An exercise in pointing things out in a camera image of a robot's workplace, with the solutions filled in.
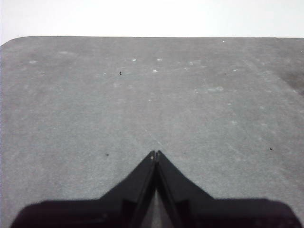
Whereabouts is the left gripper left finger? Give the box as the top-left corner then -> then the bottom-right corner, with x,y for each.
10,150 -> 157,228

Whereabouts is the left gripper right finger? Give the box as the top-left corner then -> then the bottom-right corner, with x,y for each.
156,150 -> 299,228

